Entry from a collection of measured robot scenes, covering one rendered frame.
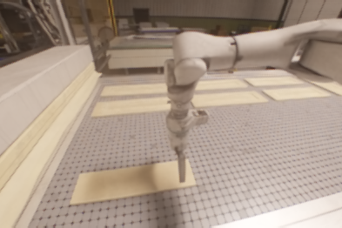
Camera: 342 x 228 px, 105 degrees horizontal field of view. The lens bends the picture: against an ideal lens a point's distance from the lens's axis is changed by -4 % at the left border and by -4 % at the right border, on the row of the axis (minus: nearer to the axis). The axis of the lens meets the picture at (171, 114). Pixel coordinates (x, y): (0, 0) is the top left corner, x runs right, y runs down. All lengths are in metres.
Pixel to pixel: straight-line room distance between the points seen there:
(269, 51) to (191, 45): 0.15
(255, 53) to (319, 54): 0.11
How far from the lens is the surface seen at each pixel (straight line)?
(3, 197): 0.88
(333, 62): 0.37
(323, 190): 0.94
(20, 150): 0.93
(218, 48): 0.31
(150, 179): 0.66
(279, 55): 0.36
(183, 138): 0.45
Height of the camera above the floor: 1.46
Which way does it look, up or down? 35 degrees down
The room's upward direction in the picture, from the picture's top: 1 degrees clockwise
